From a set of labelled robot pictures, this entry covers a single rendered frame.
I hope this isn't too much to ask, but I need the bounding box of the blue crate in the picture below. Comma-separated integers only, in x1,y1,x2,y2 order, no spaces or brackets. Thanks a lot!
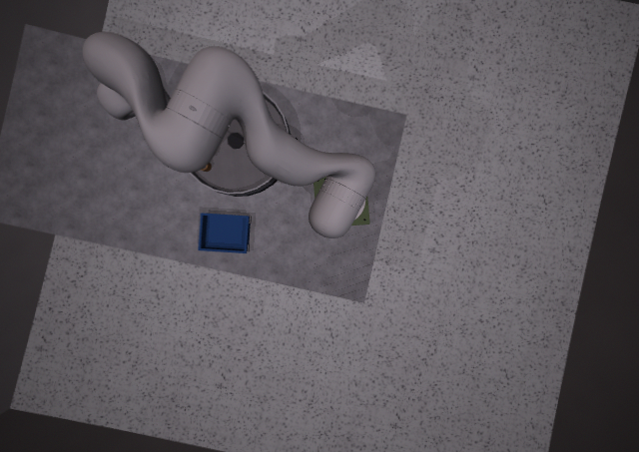
198,213,252,253

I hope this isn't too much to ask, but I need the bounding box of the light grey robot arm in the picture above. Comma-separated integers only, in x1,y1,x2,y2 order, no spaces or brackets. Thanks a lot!
82,32,375,238

